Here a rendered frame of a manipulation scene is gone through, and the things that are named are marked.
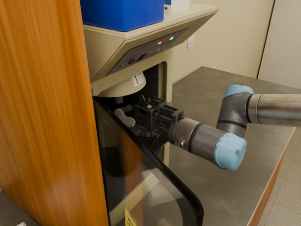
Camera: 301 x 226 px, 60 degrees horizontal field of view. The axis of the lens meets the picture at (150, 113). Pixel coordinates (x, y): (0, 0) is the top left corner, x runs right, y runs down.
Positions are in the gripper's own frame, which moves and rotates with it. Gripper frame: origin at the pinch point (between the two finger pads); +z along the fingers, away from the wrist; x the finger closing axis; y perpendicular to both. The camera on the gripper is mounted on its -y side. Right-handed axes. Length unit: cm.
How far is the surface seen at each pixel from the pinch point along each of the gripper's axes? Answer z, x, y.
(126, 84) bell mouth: -6.6, 3.8, 12.4
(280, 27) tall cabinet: 20, -292, -32
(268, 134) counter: -31, -59, -28
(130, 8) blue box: -20.1, 16.8, 32.5
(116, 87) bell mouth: -5.4, 6.1, 12.1
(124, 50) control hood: -18.7, 17.0, 26.3
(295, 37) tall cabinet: 1, -292, -40
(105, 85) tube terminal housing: -9.3, 13.1, 16.3
